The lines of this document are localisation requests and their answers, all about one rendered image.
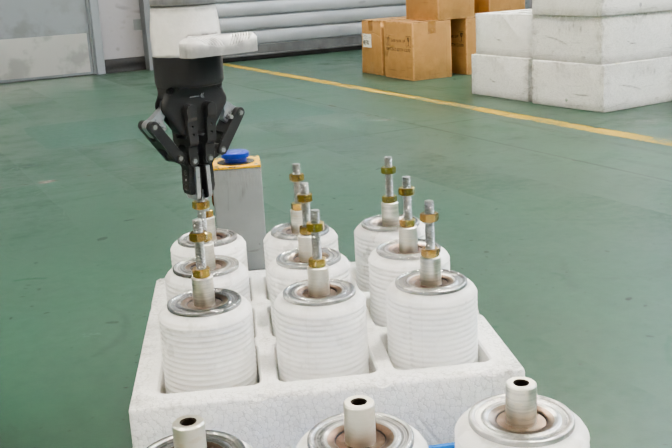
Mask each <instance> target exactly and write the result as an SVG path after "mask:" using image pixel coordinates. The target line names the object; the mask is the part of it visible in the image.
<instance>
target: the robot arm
mask: <svg viewBox="0 0 672 448"><path fill-rule="evenodd" d="M215 3H216V0H149V5H150V7H151V8H150V40H151V50H152V60H153V70H154V80H155V85H156V88H157V91H158V95H157V99H156V102H155V109H156V110H155V112H154V113H153V114H152V115H151V116H150V117H149V118H148V119H147V120H141V121H139V123H138V128H139V129H140V131H141V132H142V133H143V134H144V135H145V137H146V138H147V139H148V140H149V141H150V143H151V144H152V145H153V146H154V147H155V148H156V150H157V151H158V152H159V153H160V154H161V155H162V157H163V158H164V159H165V160H166V161H169V162H175V163H178V164H180V165H181V168H182V184H183V191H184V193H185V194H187V197H188V198H190V199H194V200H199V199H202V189H203V190H204V195H205V196H204V197H205V198H207V197H211V196H212V194H213V192H212V190H214V187H215V181H214V171H213V161H214V159H215V158H216V157H218V156H219V155H224V154H226V152H227V150H228V148H229V146H230V144H231V142H232V140H233V137H234V135H235V133H236V131H237V129H238V127H239V125H240V123H241V120H242V118H243V116H244V114H245V111H244V109H243V108H242V107H236V106H234V105H232V104H231V103H229V102H228V101H226V100H227V97H226V94H225V92H224V90H223V88H222V82H223V80H224V70H223V57H222V55H229V54H237V53H245V52H254V51H258V45H257V36H256V35H255V34H254V33H253V32H242V33H232V34H221V32H220V24H219V19H218V14H217V9H216V4H215ZM219 118H220V119H219ZM218 119H219V121H218ZM164 121H165V123H166V124H167V125H168V126H169V128H170V129H171V130H172V135H173V141H174V142H173V141H172V140H171V138H170V137H169V136H168V135H167V133H166V132H165V131H166V130H167V128H166V126H165V124H164ZM217 121H218V123H217ZM216 123H217V125H216Z"/></svg>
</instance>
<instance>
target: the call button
mask: <svg viewBox="0 0 672 448"><path fill-rule="evenodd" d="M247 157H249V151H248V150H246V149H230V150H227V152H226V154H224V155H221V158H222V159H224V161H225V163H230V164H234V163H242V162H246V161H247Z"/></svg>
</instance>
